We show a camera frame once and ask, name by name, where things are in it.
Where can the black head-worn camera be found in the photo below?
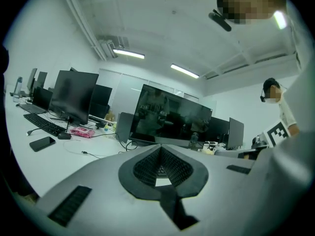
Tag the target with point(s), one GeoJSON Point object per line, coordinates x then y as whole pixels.
{"type": "Point", "coordinates": [220, 20]}

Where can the small yellow object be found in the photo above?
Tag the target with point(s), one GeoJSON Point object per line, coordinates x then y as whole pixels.
{"type": "Point", "coordinates": [107, 127]}

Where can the grey upright laptop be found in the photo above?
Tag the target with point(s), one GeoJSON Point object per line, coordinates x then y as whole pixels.
{"type": "Point", "coordinates": [124, 126]}

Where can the pink snack packet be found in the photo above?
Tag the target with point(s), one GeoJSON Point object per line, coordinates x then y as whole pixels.
{"type": "Point", "coordinates": [82, 132]}

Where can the black keyboard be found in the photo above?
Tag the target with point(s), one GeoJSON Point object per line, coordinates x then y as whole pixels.
{"type": "Point", "coordinates": [44, 124]}
{"type": "Point", "coordinates": [163, 172]}

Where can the white ceiling pipes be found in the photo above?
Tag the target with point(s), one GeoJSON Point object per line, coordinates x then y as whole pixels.
{"type": "Point", "coordinates": [81, 21]}

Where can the black open laptop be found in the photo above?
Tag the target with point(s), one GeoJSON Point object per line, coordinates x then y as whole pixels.
{"type": "Point", "coordinates": [40, 99]}

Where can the person's head and neck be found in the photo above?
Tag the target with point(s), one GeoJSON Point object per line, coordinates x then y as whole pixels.
{"type": "Point", "coordinates": [246, 1]}

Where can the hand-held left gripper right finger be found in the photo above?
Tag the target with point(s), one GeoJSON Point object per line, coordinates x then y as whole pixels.
{"type": "Point", "coordinates": [221, 193]}

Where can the brown cardboard stack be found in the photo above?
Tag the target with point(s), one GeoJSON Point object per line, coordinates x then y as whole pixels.
{"type": "Point", "coordinates": [110, 115]}

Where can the black computer mouse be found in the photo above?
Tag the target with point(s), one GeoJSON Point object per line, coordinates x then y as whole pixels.
{"type": "Point", "coordinates": [64, 136]}

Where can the ceiling tube light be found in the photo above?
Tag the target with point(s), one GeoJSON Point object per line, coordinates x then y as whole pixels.
{"type": "Point", "coordinates": [280, 20]}
{"type": "Point", "coordinates": [184, 70]}
{"type": "Point", "coordinates": [128, 53]}

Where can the ceiling air conditioner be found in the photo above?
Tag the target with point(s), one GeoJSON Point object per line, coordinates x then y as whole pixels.
{"type": "Point", "coordinates": [112, 45]}

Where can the black smartphone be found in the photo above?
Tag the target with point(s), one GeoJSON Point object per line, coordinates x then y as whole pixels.
{"type": "Point", "coordinates": [42, 144]}

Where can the black power adapter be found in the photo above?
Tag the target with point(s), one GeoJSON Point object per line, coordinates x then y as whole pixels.
{"type": "Point", "coordinates": [100, 125]}

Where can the curved black monitor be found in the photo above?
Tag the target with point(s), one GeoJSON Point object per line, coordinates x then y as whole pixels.
{"type": "Point", "coordinates": [169, 114]}

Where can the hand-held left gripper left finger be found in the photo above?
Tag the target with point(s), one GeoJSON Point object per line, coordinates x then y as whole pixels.
{"type": "Point", "coordinates": [103, 193]}

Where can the black monitor with grey back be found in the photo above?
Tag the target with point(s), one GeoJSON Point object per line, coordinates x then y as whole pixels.
{"type": "Point", "coordinates": [235, 133]}

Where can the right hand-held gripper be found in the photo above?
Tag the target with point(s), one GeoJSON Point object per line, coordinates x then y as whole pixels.
{"type": "Point", "coordinates": [276, 134]}

